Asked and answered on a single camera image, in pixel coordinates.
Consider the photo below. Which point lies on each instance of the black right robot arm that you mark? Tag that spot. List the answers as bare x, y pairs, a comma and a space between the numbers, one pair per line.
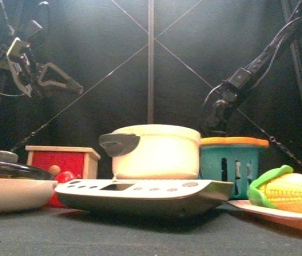
268, 56

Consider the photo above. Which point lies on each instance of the teal basket orange rim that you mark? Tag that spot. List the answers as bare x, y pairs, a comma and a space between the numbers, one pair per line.
231, 166

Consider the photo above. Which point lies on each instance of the wooden toy box red front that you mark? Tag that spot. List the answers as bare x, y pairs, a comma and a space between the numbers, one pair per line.
64, 160

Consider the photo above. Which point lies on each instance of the yellow toy corn green husk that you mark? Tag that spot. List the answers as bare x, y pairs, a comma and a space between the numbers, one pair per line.
291, 193

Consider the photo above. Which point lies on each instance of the red toy tomato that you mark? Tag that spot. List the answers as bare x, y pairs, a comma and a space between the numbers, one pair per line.
62, 181

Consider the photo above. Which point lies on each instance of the grey vertical frame pole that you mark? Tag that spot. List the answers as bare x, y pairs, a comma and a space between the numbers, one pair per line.
149, 60

